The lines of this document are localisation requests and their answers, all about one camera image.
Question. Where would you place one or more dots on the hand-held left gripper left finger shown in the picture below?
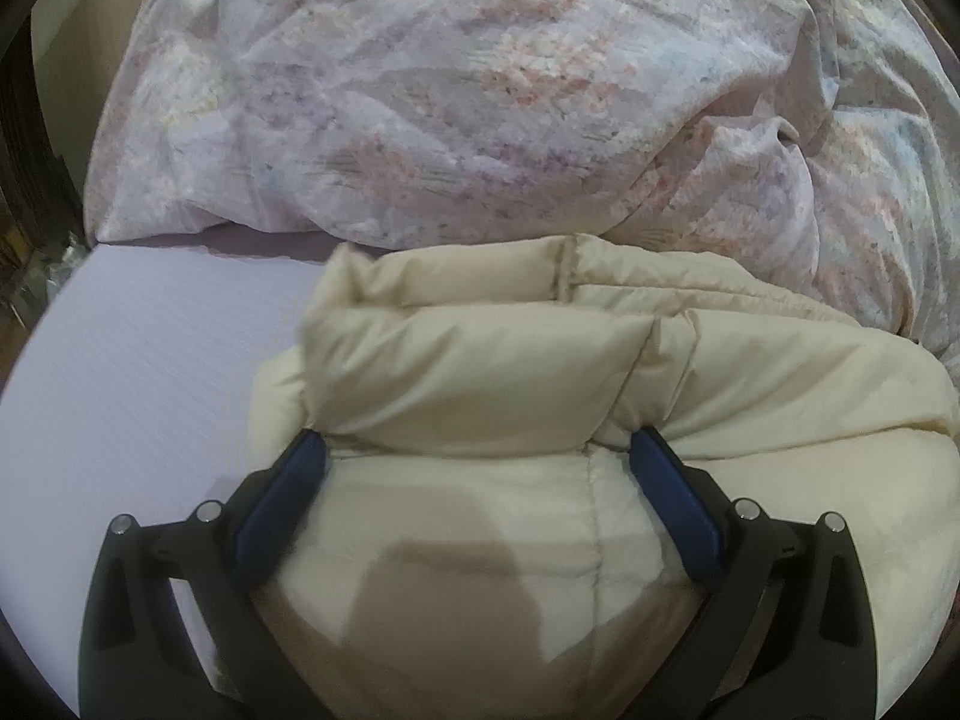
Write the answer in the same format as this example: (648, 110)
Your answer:
(281, 499)

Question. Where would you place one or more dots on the cream puffer jacket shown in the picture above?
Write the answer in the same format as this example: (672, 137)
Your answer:
(487, 360)

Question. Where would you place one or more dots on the floral duvet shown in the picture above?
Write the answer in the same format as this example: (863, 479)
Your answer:
(450, 90)

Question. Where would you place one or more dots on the bed with lavender sheet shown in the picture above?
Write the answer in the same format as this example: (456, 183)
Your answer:
(135, 390)

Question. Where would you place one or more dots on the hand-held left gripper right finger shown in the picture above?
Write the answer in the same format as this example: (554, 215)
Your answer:
(675, 514)

